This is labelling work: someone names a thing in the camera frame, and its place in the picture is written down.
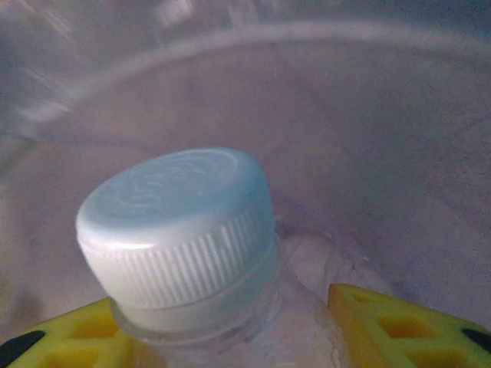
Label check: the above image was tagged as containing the bin with clear plastic liner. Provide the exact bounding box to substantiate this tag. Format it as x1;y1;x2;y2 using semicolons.
0;0;491;368

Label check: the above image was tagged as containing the clear bottle pale white cap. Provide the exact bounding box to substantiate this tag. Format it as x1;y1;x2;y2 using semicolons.
75;146;361;368

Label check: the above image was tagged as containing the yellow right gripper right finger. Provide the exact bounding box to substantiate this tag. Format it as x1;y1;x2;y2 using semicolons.
328;283;491;368

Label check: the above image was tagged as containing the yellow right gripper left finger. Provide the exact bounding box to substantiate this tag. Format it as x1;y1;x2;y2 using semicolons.
0;301;170;368

